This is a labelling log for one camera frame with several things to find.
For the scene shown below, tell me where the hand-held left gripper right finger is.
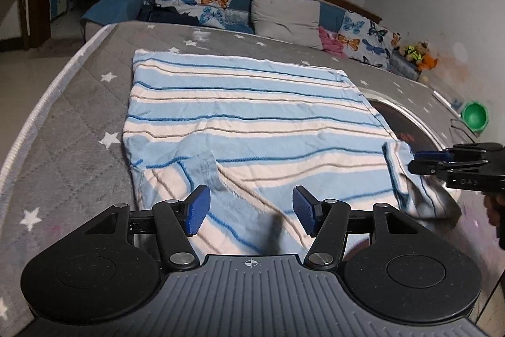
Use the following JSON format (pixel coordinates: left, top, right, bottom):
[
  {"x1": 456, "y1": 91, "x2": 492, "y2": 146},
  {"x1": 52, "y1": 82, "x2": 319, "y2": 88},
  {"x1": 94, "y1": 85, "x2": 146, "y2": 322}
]
[{"x1": 292, "y1": 185, "x2": 419, "y2": 270}]

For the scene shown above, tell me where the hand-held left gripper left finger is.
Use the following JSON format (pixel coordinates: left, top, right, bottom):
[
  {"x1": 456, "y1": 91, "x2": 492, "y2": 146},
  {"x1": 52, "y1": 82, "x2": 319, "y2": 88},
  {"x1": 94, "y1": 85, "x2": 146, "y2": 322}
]
[{"x1": 85, "y1": 184, "x2": 212, "y2": 270}]

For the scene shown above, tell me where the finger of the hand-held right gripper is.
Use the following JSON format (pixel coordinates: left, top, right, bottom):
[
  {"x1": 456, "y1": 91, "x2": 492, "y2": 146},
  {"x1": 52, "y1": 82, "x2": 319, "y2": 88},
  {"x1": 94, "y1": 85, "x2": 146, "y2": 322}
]
[
  {"x1": 408, "y1": 160, "x2": 446, "y2": 177},
  {"x1": 416, "y1": 148, "x2": 455, "y2": 163}
]

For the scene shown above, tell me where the blue white striped garment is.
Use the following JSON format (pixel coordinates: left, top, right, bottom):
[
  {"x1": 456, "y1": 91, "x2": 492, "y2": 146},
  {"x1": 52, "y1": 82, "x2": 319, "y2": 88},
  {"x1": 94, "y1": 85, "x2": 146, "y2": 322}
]
[{"x1": 120, "y1": 48, "x2": 463, "y2": 256}]

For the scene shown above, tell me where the dark clothes pile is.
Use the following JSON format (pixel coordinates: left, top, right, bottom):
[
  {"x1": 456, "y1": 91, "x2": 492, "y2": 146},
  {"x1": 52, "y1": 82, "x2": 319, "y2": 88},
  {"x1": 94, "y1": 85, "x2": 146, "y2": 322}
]
[{"x1": 138, "y1": 4, "x2": 200, "y2": 27}]

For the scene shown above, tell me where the person's right hand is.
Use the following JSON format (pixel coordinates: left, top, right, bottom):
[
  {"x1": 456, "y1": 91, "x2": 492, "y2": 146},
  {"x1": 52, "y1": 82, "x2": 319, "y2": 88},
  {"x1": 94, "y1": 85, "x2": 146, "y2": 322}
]
[{"x1": 483, "y1": 192, "x2": 505, "y2": 240}]

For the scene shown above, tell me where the green plastic bowl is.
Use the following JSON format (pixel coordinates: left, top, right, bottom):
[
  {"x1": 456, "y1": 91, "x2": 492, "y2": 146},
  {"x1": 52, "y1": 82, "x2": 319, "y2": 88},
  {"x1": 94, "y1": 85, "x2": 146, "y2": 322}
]
[{"x1": 461, "y1": 101, "x2": 489, "y2": 131}]

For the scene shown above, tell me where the orange stuffed toy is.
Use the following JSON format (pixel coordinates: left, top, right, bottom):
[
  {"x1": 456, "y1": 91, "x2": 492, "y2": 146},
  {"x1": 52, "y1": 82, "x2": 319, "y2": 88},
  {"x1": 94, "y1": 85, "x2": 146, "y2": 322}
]
[{"x1": 399, "y1": 40, "x2": 439, "y2": 74}]

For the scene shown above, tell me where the small butterfly-print pillow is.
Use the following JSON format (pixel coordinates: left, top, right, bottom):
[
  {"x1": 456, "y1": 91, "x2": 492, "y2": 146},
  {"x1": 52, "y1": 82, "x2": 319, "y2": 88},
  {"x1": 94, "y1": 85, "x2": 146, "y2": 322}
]
[{"x1": 338, "y1": 10, "x2": 401, "y2": 70}]

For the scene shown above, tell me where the grey star-print mattress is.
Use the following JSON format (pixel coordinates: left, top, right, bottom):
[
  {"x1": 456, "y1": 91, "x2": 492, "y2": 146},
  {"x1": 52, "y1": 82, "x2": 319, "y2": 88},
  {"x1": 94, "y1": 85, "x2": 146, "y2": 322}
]
[{"x1": 0, "y1": 21, "x2": 494, "y2": 326}]

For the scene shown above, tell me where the pink cloth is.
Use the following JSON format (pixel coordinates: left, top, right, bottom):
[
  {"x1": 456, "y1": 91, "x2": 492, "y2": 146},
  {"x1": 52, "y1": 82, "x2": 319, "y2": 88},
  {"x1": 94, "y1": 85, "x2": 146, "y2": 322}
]
[{"x1": 318, "y1": 25, "x2": 346, "y2": 57}]

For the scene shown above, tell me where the grey pillow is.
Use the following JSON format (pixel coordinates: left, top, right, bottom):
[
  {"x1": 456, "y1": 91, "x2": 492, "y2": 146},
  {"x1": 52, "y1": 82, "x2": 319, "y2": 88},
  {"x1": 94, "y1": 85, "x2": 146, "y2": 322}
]
[{"x1": 250, "y1": 0, "x2": 324, "y2": 50}]

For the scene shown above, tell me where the blue padded headboard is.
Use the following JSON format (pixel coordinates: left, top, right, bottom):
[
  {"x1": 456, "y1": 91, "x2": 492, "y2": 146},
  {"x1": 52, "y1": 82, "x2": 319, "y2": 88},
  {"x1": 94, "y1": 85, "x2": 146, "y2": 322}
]
[{"x1": 80, "y1": 0, "x2": 348, "y2": 41}]

